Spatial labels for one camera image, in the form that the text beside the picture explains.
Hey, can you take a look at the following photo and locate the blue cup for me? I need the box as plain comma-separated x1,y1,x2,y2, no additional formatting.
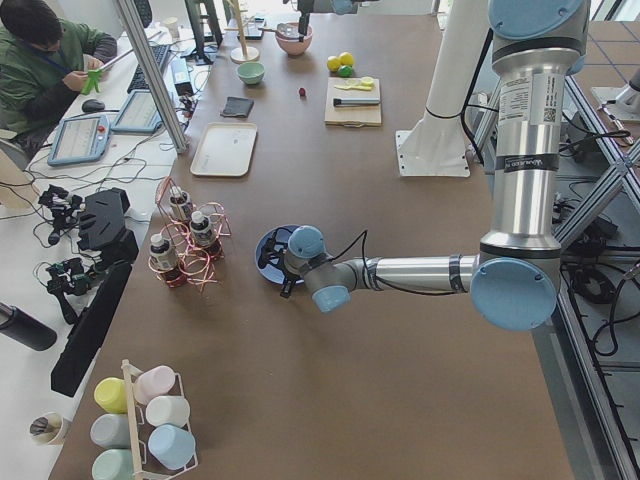
147,424,196,470

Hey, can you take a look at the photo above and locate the black keyboard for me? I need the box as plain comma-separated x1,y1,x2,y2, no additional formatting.
126,43,173,95

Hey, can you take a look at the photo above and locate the dark drink bottle outer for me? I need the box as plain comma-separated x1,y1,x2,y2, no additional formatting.
150,233,183,287

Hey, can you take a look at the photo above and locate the person in green jacket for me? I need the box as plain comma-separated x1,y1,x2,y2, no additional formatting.
1,1,117,157

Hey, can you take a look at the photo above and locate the blue teach pendant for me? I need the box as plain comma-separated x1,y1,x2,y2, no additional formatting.
111,89,162,135
47,114,110,167

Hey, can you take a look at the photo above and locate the paper cup with items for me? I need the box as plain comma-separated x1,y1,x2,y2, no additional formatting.
29,412,71,445

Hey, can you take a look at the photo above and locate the pink cup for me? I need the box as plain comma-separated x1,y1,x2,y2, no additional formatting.
133,365,175,405

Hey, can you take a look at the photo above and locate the yellow cup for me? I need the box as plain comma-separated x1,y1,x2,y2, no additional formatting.
94,377,127,414

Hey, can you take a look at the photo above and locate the grey cup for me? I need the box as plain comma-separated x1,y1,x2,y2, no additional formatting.
90,413,130,449

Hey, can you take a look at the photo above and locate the yellow lemon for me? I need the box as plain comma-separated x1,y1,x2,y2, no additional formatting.
326,56,342,72
338,51,355,67

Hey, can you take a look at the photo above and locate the steel muddler black tip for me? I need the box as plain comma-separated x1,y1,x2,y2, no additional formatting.
332,98,380,107

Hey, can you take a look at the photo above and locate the blue teach pendant far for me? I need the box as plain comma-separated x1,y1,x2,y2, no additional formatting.
111,89,162,135

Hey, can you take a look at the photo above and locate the wooden cup tree stand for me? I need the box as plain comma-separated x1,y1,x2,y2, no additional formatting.
225,0,260,65

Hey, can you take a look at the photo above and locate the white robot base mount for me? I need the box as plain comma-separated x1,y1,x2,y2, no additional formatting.
396,0,490,178

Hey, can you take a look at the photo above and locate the cream rabbit tray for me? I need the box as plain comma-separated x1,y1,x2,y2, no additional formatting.
190,122,257,177

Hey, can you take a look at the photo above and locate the dark drink bottle middle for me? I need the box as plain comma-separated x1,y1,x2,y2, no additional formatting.
189,210,221,259

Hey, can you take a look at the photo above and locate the mint cup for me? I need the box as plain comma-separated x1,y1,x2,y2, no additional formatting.
91,449,134,480

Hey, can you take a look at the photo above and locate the black thermos bottle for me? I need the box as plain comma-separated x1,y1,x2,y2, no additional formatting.
1,303,57,351

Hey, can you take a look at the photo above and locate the white cup rack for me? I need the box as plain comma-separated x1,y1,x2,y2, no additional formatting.
121,359,200,479

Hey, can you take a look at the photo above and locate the blue plate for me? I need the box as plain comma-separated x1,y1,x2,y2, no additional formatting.
255,224,298,285

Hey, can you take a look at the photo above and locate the yellow plastic knife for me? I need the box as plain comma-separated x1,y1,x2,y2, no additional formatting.
334,83,374,91

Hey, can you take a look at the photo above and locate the green bowl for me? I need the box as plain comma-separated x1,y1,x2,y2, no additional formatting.
236,61,265,85

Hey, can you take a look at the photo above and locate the grey folded cloth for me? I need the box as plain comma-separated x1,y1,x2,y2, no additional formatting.
220,96,254,118

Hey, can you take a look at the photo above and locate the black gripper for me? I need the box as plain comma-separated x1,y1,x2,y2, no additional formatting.
258,235,303,298

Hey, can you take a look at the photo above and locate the white cup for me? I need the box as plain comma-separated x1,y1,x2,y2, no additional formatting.
145,395,191,428

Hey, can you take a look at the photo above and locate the computer mouse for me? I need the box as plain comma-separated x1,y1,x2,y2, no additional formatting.
81,99,105,113

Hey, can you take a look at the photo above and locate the pink bowl with ice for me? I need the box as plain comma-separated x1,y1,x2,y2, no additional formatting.
275,23,313,56

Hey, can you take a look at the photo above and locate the green lime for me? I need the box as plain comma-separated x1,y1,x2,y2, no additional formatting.
337,65,354,78

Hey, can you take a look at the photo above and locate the wooden cutting board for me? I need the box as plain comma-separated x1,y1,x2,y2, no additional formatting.
324,76,382,127

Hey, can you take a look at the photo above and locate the yellow lemon lower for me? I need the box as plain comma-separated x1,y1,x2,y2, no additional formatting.
326,56,342,72

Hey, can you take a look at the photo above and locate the yellow lemon upper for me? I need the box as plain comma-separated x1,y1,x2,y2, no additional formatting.
338,51,355,67

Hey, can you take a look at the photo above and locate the copper wire bottle rack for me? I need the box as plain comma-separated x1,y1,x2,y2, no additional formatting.
147,177,231,290

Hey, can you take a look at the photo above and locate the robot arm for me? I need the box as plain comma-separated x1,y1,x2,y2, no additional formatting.
256,1,589,331

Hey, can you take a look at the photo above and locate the dark drink bottle top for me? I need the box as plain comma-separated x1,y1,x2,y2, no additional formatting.
169,186,194,224

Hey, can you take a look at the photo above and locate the aluminium frame post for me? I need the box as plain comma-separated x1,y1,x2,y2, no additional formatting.
115,0,188,154

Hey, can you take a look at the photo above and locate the blue teach pendant near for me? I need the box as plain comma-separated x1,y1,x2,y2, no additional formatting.
47,114,110,167

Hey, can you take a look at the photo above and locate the dark drink bottle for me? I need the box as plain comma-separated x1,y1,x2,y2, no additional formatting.
150,233,183,287
189,210,221,259
169,186,194,224

